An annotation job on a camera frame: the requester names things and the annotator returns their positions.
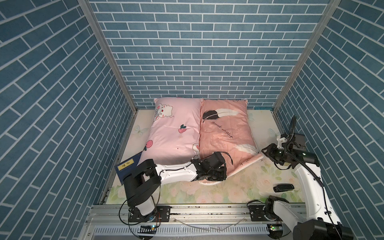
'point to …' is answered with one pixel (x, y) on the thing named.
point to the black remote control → (283, 187)
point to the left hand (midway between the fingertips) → (232, 179)
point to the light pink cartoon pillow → (174, 136)
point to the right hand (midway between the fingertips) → (265, 152)
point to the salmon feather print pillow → (225, 126)
